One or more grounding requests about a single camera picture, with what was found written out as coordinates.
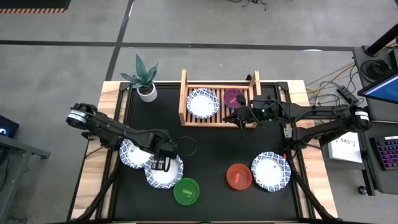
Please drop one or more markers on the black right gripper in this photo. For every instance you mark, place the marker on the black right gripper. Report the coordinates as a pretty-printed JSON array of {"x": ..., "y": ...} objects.
[{"x": 264, "y": 109}]

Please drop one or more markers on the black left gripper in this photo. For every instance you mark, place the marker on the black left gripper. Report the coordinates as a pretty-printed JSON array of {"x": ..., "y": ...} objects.
[{"x": 161, "y": 146}]

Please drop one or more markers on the blue patterned paper bowl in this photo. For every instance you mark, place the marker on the blue patterned paper bowl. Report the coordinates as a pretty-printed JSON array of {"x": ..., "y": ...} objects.
[
  {"x": 269, "y": 172},
  {"x": 202, "y": 104},
  {"x": 132, "y": 157},
  {"x": 168, "y": 179}
]

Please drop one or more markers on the teal plastic bowl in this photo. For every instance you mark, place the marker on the teal plastic bowl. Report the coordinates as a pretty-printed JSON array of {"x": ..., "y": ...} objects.
[{"x": 228, "y": 104}]

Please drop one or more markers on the green plastic bowl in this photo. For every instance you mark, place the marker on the green plastic bowl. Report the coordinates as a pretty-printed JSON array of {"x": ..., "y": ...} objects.
[{"x": 182, "y": 186}]

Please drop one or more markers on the red plastic bowl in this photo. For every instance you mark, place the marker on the red plastic bowl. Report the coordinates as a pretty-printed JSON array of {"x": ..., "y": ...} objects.
[{"x": 233, "y": 172}]

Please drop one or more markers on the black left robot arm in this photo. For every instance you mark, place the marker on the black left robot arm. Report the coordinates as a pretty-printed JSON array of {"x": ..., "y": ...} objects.
[{"x": 105, "y": 127}]

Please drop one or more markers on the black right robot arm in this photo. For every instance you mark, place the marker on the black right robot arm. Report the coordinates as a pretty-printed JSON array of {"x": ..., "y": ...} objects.
[{"x": 311, "y": 110}]

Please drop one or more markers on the wooden slatted shelf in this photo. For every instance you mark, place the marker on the wooden slatted shelf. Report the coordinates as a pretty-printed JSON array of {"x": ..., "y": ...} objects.
[{"x": 183, "y": 102}]

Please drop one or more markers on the black table mat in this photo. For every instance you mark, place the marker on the black table mat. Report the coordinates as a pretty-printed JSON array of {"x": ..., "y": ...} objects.
[{"x": 217, "y": 205}]

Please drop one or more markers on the green plant in white pot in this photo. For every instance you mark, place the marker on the green plant in white pot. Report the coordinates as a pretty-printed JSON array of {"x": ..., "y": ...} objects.
[{"x": 147, "y": 93}]

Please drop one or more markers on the black power strip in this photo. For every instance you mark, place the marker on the black power strip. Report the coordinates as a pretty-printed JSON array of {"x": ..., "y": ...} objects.
[{"x": 346, "y": 95}]

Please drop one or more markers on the white paper sheet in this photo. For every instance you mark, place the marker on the white paper sheet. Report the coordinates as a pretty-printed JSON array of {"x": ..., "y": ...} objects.
[{"x": 345, "y": 152}]

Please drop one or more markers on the grey desk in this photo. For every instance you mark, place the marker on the grey desk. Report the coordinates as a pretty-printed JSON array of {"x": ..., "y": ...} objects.
[{"x": 360, "y": 62}]

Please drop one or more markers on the grey metal cart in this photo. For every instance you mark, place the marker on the grey metal cart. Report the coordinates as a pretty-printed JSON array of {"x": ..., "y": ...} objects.
[{"x": 18, "y": 146}]

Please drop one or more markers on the grey equipment cart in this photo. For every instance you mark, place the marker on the grey equipment cart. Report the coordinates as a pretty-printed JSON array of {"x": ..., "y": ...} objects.
[{"x": 373, "y": 180}]

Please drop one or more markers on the computer monitor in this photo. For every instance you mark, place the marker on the computer monitor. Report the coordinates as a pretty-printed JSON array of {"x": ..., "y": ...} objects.
[{"x": 385, "y": 90}]

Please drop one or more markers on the backlit keyboard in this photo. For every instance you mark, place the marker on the backlit keyboard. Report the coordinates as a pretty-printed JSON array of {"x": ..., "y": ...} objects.
[{"x": 388, "y": 154}]

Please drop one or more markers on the black device with blue light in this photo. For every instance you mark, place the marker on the black device with blue light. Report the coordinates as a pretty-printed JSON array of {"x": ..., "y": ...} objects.
[{"x": 7, "y": 126}]

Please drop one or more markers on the black pole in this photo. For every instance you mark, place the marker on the black pole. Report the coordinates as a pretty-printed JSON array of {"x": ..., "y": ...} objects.
[{"x": 382, "y": 40}]

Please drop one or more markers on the black mat with orange stripes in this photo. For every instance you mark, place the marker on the black mat with orange stripes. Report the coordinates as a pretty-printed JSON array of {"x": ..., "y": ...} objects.
[{"x": 31, "y": 3}]

